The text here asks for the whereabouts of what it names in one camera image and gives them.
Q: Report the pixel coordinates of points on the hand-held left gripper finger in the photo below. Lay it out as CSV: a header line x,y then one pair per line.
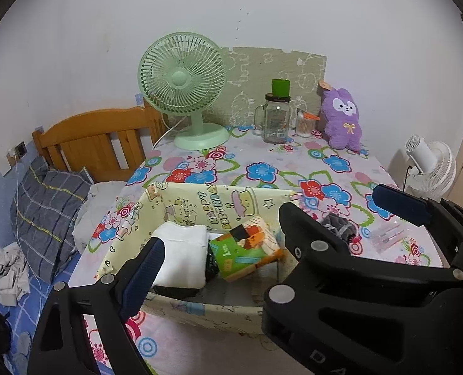
x,y
143,277

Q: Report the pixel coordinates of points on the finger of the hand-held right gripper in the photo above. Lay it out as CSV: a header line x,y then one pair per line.
x,y
305,234
403,204

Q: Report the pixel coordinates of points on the grey socks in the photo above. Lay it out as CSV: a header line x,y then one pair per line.
x,y
338,228

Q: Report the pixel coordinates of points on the clear plastic packet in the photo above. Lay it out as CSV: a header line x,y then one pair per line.
x,y
385,236

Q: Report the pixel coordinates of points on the white cloth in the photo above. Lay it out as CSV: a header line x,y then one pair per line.
x,y
11,273
184,254

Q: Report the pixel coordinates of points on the black plastic bag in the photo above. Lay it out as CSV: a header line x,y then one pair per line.
x,y
212,265

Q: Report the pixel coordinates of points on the green orange snack box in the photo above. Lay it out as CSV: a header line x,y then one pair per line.
x,y
231,259

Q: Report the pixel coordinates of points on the yellow cartoon storage box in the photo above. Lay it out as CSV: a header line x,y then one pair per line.
x,y
184,203

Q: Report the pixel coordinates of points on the white standing fan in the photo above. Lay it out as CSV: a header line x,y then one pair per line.
x,y
438,164

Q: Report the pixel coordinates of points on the white bedding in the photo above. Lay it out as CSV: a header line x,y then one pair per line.
x,y
98,203

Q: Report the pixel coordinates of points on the purple plush bunny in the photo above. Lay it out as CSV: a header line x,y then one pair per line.
x,y
344,121

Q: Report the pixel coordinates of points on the cotton swab container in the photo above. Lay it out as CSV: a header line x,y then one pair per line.
x,y
304,125

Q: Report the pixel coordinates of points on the grey plaid pillow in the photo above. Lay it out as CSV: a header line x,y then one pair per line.
x,y
48,211

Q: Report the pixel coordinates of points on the glass jar with green lid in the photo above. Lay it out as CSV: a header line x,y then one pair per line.
x,y
276,121

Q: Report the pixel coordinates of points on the crumpled white cloth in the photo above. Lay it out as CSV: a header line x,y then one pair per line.
x,y
11,273

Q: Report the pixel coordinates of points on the wooden bed headboard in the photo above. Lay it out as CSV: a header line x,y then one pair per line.
x,y
94,125

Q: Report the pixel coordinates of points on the green patterned board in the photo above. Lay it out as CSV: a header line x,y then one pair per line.
x,y
262,70

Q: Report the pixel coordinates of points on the green desk fan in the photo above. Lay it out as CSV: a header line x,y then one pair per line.
x,y
178,80

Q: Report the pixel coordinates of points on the wall socket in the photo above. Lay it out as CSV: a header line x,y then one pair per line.
x,y
20,149

